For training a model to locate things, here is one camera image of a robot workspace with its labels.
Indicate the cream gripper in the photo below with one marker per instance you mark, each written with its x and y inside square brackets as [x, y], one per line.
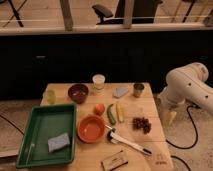
[168, 114]

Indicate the dark red grape bunch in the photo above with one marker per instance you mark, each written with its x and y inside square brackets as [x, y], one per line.
[141, 124]

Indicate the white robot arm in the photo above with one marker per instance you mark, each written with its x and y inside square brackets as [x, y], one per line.
[185, 83]

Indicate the orange red bowl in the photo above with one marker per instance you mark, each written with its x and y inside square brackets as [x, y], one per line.
[91, 129]

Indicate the dark maroon bowl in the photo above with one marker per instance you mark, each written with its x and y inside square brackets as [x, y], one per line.
[78, 93]

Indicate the metal cup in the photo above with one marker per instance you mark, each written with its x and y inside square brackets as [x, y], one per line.
[137, 89]

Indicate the yellow corn cob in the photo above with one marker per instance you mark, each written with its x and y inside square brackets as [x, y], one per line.
[119, 112]

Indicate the grey blue sponge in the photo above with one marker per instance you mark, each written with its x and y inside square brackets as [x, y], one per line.
[120, 91]

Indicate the green cucumber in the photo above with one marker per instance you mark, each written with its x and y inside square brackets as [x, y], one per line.
[110, 115]

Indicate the small wooden block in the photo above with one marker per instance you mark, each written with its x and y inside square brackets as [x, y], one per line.
[114, 161]

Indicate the orange tomato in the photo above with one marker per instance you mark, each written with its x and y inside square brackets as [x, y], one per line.
[99, 109]

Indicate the white plastic cup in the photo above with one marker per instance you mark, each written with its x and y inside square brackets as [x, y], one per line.
[98, 82]

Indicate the black office chair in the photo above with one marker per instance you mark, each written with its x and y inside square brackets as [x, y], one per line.
[139, 11]

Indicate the grey sponge in tray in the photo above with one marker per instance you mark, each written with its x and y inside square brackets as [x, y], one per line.
[58, 142]

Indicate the green translucent cup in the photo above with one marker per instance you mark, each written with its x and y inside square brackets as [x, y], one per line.
[49, 96]

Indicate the green plastic tray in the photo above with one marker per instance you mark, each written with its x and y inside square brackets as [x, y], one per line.
[44, 123]

